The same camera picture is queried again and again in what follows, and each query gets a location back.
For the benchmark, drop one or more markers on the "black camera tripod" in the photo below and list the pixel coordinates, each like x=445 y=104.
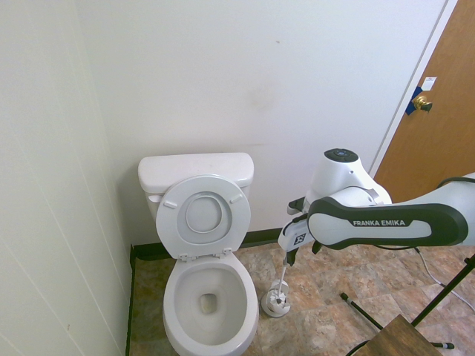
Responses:
x=441 y=296

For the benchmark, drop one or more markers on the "dark wooden table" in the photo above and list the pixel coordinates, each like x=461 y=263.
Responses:
x=401 y=337

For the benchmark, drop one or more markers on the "brown wooden door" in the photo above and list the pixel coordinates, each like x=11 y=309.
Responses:
x=438 y=122

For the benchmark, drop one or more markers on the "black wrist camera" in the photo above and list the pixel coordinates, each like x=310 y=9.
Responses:
x=297 y=205

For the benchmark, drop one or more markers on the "white toilet brush holder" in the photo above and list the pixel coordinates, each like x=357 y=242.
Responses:
x=272 y=312

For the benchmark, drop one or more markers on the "white door frame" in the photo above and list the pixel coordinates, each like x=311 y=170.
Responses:
x=412 y=85

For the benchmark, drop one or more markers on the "white toilet bowl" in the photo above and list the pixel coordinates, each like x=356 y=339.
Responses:
x=211 y=341

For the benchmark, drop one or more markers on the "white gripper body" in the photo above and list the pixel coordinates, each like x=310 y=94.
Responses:
x=293 y=235

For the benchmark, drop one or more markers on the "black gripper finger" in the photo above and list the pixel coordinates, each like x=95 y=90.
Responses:
x=293 y=256
x=287 y=260

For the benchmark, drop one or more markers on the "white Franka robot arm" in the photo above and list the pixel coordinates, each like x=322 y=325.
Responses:
x=386 y=207

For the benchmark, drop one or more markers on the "white toilet tank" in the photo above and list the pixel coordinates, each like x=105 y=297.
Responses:
x=148 y=211

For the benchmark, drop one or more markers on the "blue tape strip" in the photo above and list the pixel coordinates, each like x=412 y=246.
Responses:
x=411 y=108

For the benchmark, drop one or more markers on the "brass door knob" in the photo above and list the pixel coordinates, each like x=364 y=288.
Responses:
x=421 y=102

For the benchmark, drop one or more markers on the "white toilet brush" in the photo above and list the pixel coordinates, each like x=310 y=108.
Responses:
x=281 y=278

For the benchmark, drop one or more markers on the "white paper note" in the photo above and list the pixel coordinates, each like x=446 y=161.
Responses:
x=429 y=83

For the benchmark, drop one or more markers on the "white toilet tank lid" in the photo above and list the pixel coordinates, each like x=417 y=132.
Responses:
x=193 y=167

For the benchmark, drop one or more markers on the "white toilet seat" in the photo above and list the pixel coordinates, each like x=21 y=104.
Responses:
x=170 y=226

